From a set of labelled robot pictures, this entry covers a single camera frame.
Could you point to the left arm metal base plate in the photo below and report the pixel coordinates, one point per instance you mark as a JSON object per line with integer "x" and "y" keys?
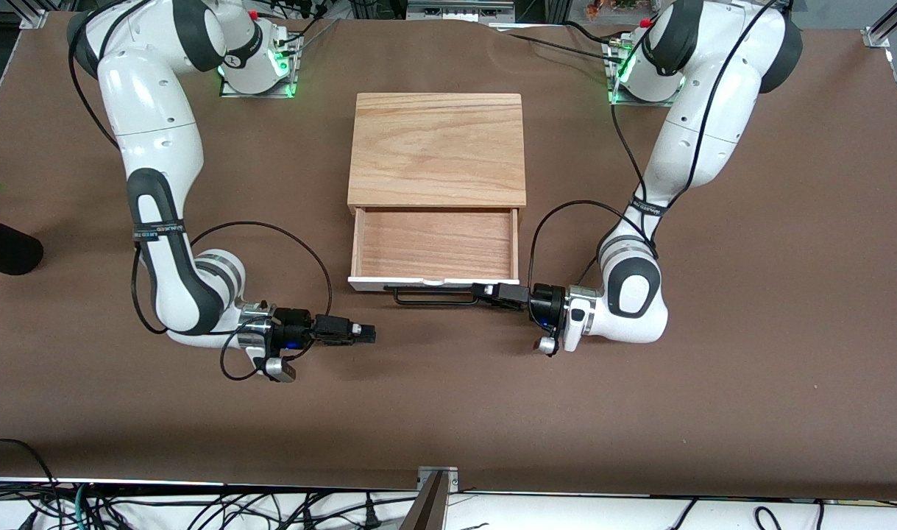
{"x": 614, "y": 92}

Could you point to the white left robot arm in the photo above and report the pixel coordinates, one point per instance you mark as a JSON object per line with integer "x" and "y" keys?
{"x": 702, "y": 125}

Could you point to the aluminium frame corner profile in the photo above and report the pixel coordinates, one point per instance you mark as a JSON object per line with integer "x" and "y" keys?
{"x": 890, "y": 22}

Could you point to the aluminium profile bar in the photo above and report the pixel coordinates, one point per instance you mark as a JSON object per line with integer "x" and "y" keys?
{"x": 426, "y": 508}

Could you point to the black rounded object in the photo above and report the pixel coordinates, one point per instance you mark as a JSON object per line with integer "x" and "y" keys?
{"x": 6, "y": 246}

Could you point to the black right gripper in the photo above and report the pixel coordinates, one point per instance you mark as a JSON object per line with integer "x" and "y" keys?
{"x": 299, "y": 326}

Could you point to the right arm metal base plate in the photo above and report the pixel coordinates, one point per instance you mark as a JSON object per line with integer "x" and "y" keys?
{"x": 290, "y": 73}

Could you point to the light wooden drawer cabinet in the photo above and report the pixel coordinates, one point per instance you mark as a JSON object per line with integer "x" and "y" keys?
{"x": 437, "y": 147}

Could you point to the metal table-edge bracket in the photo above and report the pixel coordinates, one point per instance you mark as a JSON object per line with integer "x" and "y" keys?
{"x": 448, "y": 475}

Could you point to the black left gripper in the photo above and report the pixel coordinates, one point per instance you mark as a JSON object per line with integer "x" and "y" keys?
{"x": 544, "y": 301}

